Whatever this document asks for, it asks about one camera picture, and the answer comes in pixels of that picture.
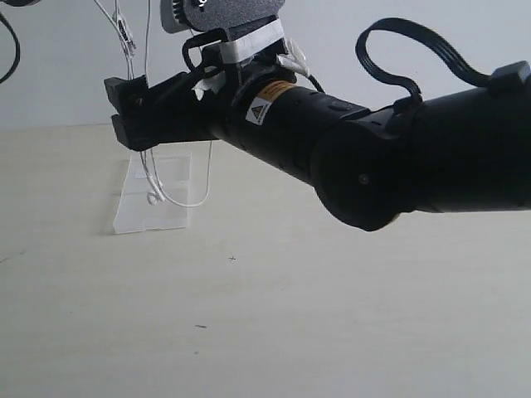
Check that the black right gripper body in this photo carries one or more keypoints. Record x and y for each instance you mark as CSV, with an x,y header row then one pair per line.
x,y
190,106

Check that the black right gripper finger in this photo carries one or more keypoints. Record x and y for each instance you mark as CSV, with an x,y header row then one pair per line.
x,y
125,96
137,131

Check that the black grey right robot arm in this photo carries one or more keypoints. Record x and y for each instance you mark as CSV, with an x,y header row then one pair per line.
x,y
464,152

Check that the clear plastic storage box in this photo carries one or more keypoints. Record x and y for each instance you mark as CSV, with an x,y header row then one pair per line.
x,y
147,201

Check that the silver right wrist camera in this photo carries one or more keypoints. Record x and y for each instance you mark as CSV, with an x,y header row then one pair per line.
x,y
246,27

